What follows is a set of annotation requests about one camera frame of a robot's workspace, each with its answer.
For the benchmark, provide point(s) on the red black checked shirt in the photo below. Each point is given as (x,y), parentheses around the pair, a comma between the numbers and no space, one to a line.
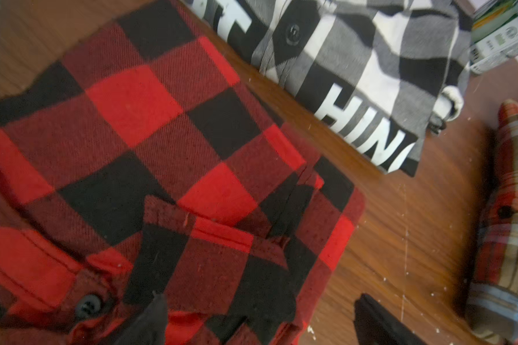
(140,163)

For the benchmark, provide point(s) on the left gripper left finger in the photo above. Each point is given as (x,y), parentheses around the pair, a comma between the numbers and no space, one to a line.
(148,327)

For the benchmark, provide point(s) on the black white checked shirt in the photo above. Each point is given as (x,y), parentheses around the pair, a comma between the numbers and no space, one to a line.
(380,74)

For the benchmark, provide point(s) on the small labelled tin can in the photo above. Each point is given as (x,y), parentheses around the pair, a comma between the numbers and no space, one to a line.
(494,35)

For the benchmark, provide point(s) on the multicolour tartan shirt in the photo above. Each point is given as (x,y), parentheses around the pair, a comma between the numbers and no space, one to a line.
(492,304)

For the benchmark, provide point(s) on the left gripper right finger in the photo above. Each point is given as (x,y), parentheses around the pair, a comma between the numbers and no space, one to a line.
(375,325)

